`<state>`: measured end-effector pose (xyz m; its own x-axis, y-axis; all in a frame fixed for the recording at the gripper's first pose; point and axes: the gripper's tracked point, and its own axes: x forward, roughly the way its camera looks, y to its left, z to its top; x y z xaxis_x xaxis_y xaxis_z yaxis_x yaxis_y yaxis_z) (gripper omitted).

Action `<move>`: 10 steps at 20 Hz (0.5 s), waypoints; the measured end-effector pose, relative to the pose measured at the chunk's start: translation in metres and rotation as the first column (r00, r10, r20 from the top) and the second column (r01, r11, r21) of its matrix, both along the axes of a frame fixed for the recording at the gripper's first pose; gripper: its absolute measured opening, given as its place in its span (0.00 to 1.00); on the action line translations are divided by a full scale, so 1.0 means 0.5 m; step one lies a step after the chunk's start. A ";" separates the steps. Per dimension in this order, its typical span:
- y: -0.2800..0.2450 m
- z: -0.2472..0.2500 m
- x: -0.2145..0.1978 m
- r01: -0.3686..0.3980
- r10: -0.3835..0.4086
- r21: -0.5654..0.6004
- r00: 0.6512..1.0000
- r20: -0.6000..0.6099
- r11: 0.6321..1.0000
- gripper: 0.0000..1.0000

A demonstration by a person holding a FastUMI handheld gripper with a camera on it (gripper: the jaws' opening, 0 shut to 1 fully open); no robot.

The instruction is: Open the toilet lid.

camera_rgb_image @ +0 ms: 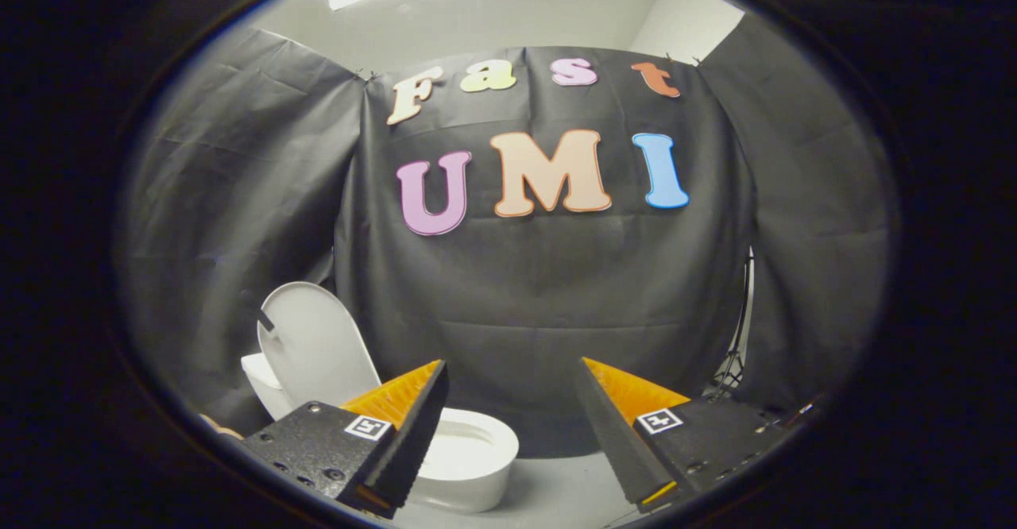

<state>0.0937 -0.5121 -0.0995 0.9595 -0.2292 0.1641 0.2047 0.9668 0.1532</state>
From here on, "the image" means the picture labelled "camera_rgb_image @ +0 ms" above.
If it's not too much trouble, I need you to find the black backdrop cloth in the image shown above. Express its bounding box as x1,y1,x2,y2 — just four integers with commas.
119,25,895,458

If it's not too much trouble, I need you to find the white ceramic toilet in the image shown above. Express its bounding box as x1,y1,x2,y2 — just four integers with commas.
241,350,520,514

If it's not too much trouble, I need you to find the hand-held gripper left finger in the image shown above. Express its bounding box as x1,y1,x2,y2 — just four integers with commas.
238,360,450,518

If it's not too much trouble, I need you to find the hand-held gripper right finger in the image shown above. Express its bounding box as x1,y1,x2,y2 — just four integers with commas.
576,357,803,512

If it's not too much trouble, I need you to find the white toilet lid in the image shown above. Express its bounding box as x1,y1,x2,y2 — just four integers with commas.
256,281,382,409

